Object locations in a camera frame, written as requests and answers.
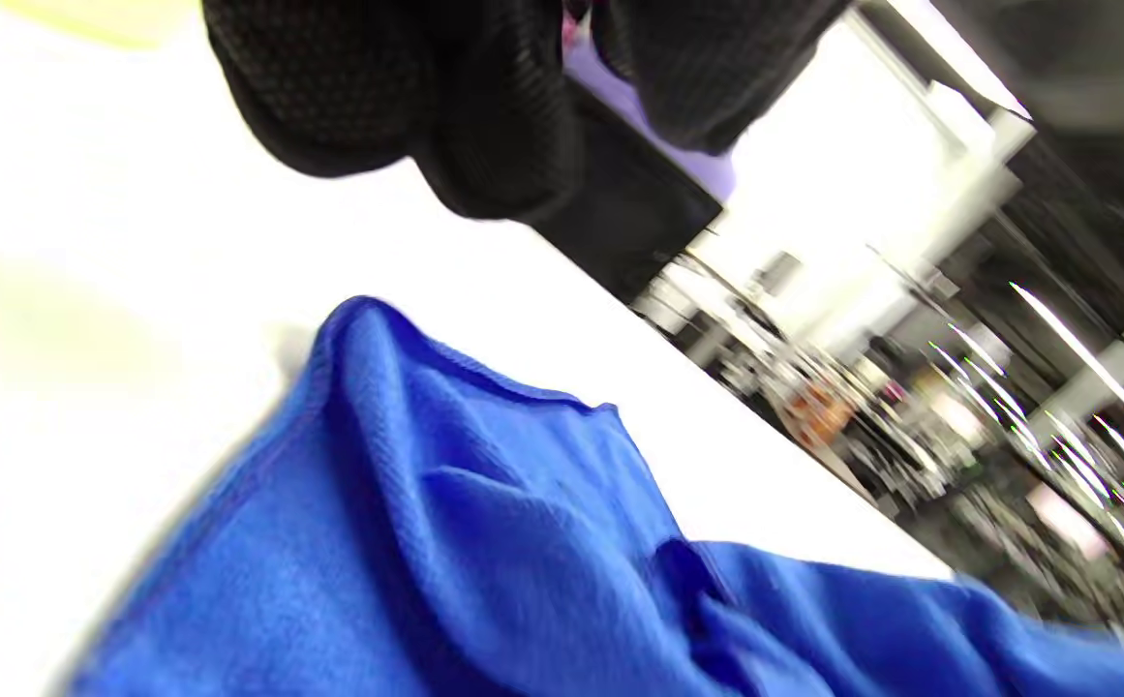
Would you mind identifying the person's left hand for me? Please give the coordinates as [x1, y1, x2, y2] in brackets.
[201, 0, 853, 222]

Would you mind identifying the yellow perforated laundry basket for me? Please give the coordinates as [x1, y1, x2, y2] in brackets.
[0, 0, 202, 51]

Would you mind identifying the blue towel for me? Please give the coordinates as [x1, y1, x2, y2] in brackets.
[58, 295, 1124, 697]

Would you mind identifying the black mesh office chair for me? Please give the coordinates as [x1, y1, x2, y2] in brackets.
[528, 82, 725, 303]

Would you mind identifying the orange snack packet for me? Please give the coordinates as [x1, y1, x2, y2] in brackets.
[779, 378, 858, 451]

